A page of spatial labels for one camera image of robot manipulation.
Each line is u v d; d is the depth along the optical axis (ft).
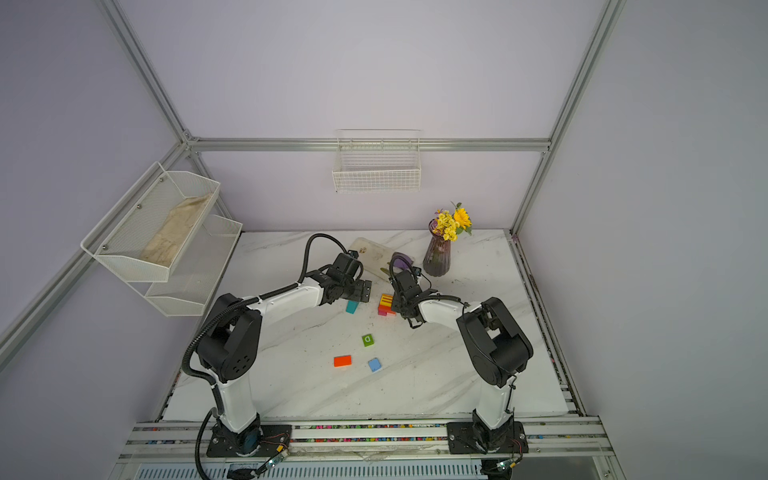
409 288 2.50
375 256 3.68
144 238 2.45
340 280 2.42
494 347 1.60
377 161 3.13
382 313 3.15
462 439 2.40
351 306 3.22
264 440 2.35
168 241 2.52
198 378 1.62
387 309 3.14
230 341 1.61
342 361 2.83
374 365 2.83
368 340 2.96
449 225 2.93
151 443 2.45
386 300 3.13
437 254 3.30
